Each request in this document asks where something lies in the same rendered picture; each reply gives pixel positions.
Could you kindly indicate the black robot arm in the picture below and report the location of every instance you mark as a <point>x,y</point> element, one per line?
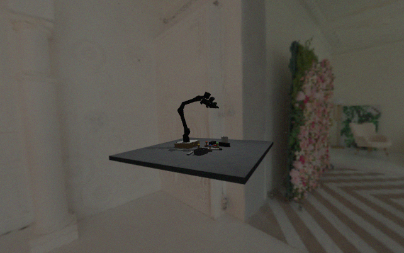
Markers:
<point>181,112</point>

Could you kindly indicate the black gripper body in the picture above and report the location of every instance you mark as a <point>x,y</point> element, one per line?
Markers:
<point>207,103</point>

